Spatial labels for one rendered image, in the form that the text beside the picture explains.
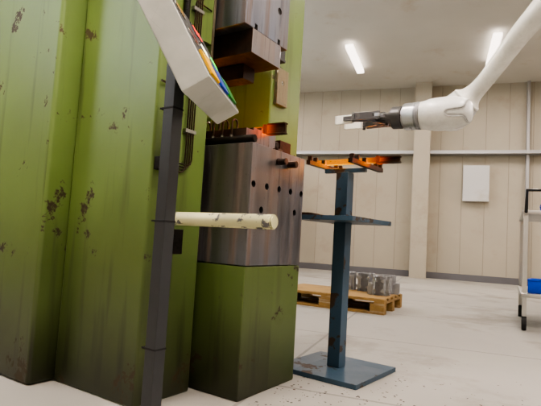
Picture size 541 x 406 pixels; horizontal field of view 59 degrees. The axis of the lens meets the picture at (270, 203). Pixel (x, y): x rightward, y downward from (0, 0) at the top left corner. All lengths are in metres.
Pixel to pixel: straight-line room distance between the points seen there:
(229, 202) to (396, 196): 8.23
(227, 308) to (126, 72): 0.91
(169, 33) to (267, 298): 1.03
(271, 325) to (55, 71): 1.25
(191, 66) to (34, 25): 1.09
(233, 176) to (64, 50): 0.80
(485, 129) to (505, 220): 1.75
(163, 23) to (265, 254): 0.91
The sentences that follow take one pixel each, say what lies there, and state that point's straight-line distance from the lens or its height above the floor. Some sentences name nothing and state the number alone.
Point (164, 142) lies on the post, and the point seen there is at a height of 0.82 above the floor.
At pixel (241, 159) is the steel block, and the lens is 1.77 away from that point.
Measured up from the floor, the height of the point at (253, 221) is 0.62.
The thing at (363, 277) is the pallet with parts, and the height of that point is 0.26.
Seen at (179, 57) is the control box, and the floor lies 1.01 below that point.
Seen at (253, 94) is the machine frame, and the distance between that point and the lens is 2.30.
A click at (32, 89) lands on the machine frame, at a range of 2.13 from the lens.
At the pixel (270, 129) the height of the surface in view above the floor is 1.00.
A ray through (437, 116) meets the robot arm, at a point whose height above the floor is 0.98.
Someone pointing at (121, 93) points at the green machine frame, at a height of 1.06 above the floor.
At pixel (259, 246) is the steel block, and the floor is 0.54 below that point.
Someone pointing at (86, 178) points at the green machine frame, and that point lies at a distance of 1.92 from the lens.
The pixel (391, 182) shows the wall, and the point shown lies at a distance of 9.93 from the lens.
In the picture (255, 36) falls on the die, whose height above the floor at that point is 1.34.
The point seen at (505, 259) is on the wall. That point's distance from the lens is 9.87.
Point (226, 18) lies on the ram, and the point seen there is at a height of 1.40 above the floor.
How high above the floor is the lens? 0.57
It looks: 4 degrees up
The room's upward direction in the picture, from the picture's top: 3 degrees clockwise
